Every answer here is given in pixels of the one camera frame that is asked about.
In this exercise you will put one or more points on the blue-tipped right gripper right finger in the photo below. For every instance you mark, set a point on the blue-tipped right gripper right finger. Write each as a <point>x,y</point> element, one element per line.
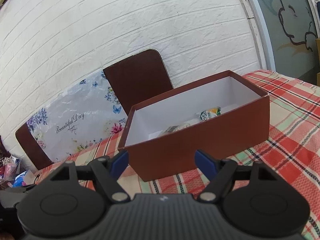
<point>218,172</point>

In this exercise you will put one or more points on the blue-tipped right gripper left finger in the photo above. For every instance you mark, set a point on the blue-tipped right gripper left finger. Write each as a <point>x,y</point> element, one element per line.
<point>106,172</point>

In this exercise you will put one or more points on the blue tissue pack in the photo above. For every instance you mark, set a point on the blue tissue pack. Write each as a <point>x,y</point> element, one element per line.
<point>24,179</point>

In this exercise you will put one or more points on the pink packaged items pile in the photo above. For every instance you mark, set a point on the pink packaged items pile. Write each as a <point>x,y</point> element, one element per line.
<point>10,167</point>

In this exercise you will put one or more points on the green yellow snack packet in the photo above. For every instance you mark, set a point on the green yellow snack packet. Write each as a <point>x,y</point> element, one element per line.
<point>208,114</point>

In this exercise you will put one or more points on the floral white plastic sheet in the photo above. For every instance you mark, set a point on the floral white plastic sheet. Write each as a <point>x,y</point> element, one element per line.
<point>82,116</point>

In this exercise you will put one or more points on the red-brown open cardboard box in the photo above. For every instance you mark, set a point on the red-brown open cardboard box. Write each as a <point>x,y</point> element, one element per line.
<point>243,123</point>

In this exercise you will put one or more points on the clear patterned tape roll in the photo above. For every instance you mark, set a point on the clear patterned tape roll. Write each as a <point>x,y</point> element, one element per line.
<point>175,128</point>

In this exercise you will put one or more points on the red plaid bed cover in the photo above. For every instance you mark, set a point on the red plaid bed cover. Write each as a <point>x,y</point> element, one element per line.
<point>292,148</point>

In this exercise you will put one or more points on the cartoon painted glass door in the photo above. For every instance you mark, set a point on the cartoon painted glass door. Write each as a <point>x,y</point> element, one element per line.
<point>288,33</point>

